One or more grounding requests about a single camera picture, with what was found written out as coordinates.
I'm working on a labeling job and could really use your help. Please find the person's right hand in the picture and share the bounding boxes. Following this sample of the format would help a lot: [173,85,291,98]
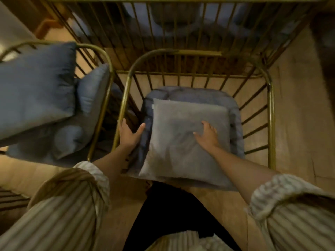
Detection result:
[193,121,221,152]

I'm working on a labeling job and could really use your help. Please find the person's left hand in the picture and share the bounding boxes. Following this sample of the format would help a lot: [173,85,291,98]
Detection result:
[118,118,146,150]

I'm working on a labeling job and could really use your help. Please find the grey square pillow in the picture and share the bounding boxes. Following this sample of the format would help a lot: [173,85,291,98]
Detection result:
[138,98,231,188]

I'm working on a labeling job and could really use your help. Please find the person's left forearm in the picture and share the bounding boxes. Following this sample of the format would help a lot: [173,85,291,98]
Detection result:
[92,144,134,186]

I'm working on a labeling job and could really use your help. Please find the person's right forearm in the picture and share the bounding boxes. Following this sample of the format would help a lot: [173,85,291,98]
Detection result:
[209,145,279,206]

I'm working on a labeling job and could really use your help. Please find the blue quilted seat cushion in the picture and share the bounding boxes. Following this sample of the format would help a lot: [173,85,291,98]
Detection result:
[70,2,299,46]
[125,86,246,192]
[5,64,124,168]

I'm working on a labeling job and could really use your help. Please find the black trousers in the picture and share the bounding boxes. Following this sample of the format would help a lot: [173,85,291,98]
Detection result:
[122,181,242,251]

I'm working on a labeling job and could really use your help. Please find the blue square pillow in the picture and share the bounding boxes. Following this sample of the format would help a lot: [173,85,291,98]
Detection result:
[0,42,77,141]

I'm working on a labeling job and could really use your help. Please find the striped beige shirt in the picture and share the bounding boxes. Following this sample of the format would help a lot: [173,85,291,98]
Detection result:
[0,161,335,251]

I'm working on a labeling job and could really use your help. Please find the wooden furniture piece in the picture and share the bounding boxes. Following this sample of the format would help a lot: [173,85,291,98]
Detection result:
[7,0,66,40]

